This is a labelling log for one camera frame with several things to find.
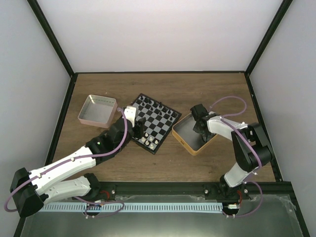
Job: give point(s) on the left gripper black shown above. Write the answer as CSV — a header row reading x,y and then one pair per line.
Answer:
x,y
140,128

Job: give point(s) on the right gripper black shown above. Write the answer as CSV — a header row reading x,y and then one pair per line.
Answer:
x,y
196,129

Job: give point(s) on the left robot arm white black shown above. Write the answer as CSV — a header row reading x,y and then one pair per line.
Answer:
x,y
31,190

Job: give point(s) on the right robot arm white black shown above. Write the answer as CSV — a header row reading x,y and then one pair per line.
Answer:
x,y
251,146

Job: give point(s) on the black white chess board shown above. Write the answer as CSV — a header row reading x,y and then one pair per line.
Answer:
x,y
160,119

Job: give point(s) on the yellow metal tin box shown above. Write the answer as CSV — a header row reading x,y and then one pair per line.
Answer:
x,y
193,142

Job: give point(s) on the pink metal tin tray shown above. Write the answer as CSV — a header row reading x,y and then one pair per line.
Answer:
x,y
98,111

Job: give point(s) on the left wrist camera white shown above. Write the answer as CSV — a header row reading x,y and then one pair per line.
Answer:
x,y
131,113

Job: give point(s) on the black enclosure frame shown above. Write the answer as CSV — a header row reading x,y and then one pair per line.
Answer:
x,y
281,12

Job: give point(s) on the light blue slotted cable duct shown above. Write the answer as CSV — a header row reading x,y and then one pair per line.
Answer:
x,y
136,207

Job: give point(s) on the black mounting rail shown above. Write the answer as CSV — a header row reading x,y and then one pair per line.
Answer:
x,y
208,190

